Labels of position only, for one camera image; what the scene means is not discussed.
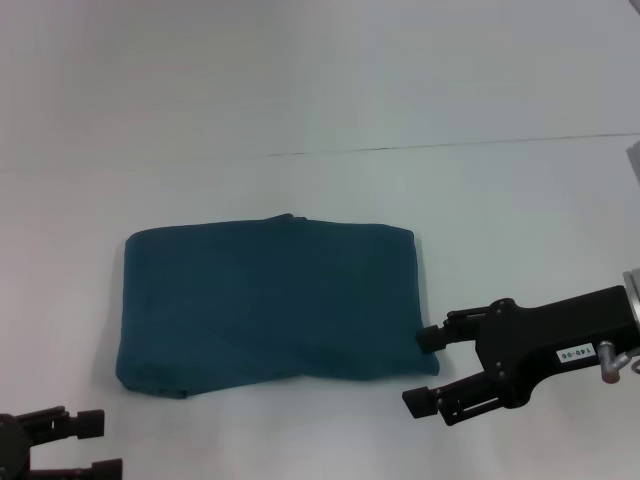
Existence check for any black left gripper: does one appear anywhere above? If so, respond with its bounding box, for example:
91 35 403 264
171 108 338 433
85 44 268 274
0 406 124 480

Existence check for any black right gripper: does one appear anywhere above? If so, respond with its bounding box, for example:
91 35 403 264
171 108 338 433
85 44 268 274
402 284 640 428

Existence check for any blue shirt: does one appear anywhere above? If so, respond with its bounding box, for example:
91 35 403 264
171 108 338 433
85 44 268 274
113 213 441 401

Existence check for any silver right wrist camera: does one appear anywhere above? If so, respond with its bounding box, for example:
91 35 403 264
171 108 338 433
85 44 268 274
624 141 640 186

